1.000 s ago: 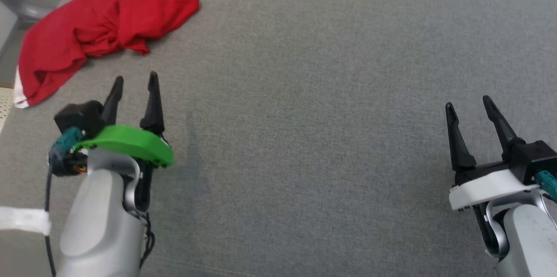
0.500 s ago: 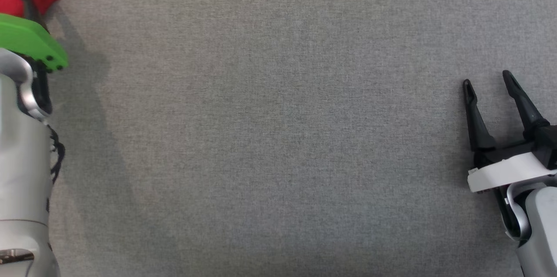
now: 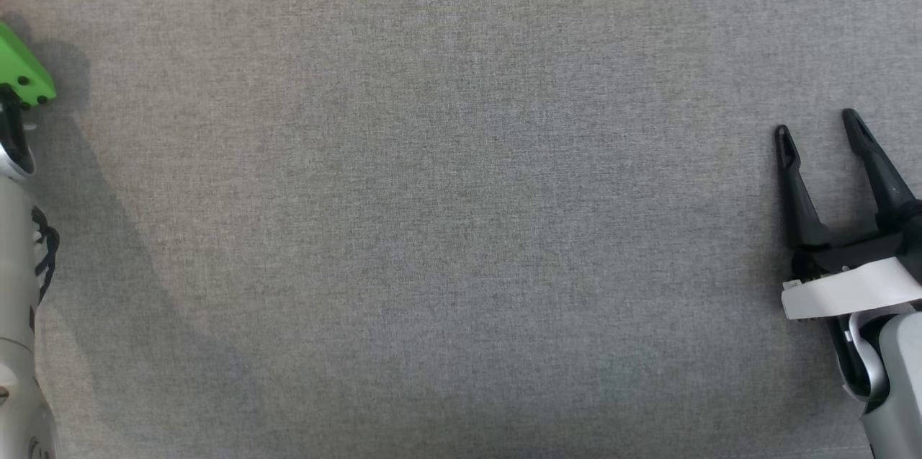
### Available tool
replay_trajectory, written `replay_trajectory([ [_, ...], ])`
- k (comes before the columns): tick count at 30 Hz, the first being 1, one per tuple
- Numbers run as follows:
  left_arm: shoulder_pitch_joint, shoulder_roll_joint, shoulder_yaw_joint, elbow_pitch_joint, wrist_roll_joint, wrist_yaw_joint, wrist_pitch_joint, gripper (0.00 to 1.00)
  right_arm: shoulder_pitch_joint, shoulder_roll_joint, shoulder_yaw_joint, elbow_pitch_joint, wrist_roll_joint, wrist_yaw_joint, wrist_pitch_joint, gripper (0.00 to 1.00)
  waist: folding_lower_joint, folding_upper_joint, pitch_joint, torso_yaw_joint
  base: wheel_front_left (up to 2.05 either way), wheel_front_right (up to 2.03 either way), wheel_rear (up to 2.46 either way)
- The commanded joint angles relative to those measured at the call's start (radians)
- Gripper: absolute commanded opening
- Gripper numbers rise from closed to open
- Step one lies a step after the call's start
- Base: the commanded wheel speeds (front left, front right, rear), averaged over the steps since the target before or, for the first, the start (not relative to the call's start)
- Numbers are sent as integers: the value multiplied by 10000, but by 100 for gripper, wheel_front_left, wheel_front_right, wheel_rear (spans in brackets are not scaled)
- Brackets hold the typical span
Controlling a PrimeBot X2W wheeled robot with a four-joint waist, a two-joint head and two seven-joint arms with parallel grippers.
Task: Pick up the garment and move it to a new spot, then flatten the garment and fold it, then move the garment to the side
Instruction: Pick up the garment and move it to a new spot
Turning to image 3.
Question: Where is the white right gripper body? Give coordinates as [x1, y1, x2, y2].
[782, 221, 922, 321]

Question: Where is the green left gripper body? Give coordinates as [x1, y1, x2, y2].
[0, 21, 57, 111]

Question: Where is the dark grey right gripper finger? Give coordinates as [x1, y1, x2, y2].
[841, 108, 922, 231]
[774, 125, 833, 251]

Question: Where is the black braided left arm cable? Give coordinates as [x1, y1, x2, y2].
[29, 205, 61, 334]

